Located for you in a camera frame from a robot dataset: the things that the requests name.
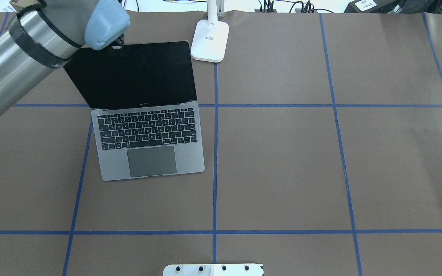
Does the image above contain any black labelled box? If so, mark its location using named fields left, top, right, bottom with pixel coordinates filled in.
left=344, top=0, right=401, bottom=13

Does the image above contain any black power strip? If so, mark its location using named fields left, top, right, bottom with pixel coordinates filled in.
left=253, top=0, right=316, bottom=13

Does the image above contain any grey laptop computer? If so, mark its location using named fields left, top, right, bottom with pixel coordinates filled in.
left=64, top=41, right=205, bottom=181

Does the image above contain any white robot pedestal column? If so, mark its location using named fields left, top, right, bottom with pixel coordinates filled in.
left=163, top=263, right=264, bottom=276

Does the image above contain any white desk lamp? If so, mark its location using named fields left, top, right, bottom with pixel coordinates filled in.
left=190, top=0, right=229, bottom=63

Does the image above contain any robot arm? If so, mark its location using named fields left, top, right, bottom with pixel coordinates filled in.
left=0, top=0, right=130, bottom=116

